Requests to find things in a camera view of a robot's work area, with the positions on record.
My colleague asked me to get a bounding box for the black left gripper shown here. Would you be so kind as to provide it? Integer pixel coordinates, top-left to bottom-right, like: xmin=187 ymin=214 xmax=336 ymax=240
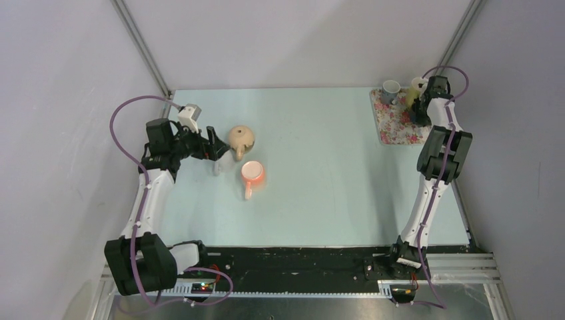
xmin=169 ymin=121 xmax=229 ymax=161

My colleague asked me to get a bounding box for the yellow mug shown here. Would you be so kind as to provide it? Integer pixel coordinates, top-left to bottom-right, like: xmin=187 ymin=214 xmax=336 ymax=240
xmin=404 ymin=77 xmax=427 ymax=108

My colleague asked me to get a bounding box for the white translucent mug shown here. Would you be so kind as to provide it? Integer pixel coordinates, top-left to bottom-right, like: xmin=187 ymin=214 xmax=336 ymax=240
xmin=213 ymin=151 xmax=236 ymax=176

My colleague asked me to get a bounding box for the tan ceramic mug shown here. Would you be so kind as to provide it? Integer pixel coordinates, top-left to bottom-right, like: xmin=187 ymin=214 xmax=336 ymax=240
xmin=228 ymin=125 xmax=255 ymax=161

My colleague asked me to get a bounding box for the grey blue mug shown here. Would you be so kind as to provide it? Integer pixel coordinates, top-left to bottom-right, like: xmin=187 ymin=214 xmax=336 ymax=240
xmin=380 ymin=80 xmax=401 ymax=105

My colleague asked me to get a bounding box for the orange mug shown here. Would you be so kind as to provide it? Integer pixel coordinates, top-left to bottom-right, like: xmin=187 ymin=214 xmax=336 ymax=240
xmin=241 ymin=161 xmax=266 ymax=201

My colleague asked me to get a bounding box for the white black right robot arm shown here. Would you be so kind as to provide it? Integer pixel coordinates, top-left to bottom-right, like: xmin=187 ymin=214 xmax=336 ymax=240
xmin=364 ymin=75 xmax=473 ymax=279

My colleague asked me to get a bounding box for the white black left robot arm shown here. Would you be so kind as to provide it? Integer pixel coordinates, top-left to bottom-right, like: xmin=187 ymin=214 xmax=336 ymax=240
xmin=104 ymin=118 xmax=231 ymax=296

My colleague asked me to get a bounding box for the floral pattern tray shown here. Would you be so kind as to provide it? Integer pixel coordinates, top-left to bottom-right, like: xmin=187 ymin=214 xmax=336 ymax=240
xmin=370 ymin=88 xmax=431 ymax=145

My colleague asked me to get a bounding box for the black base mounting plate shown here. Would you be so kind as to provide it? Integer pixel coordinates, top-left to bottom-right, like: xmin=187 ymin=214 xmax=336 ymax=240
xmin=167 ymin=245 xmax=469 ymax=295

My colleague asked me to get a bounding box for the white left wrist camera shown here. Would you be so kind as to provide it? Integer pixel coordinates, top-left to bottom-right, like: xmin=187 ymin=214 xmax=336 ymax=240
xmin=177 ymin=103 xmax=201 ymax=133

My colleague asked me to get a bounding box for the aluminium frame rail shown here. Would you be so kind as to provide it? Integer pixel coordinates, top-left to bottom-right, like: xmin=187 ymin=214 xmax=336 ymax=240
xmin=99 ymin=251 xmax=502 ymax=310

